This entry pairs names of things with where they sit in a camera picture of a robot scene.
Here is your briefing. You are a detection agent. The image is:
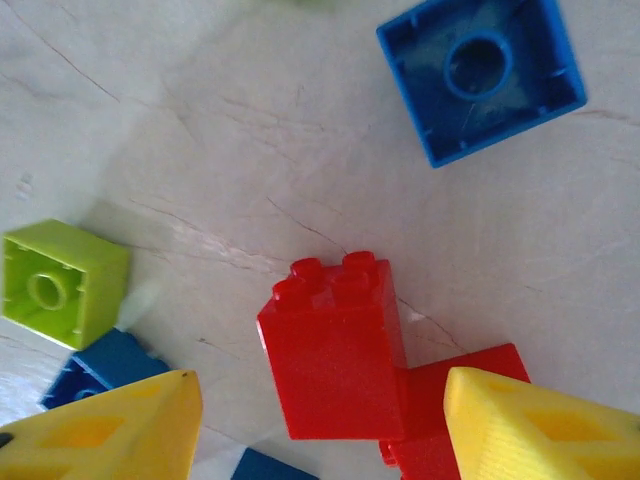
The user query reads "blue lego brick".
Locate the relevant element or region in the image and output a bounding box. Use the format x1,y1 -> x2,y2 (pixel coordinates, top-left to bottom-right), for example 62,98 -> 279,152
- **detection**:
230,447 -> 321,480
40,327 -> 174,411
375,0 -> 589,170

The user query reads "green lego brick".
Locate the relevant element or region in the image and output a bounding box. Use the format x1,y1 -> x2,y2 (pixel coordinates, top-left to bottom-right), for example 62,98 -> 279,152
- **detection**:
1,218 -> 132,351

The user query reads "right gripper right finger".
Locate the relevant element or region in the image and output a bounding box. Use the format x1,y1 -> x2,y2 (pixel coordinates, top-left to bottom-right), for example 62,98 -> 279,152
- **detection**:
443,366 -> 640,480

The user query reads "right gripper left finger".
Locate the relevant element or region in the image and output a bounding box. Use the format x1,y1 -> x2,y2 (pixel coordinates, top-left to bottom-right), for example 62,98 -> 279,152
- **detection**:
0,369 -> 204,480

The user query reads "red lego brick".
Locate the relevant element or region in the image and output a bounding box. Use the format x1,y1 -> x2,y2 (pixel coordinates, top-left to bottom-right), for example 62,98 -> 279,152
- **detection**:
256,250 -> 409,442
379,343 -> 532,480

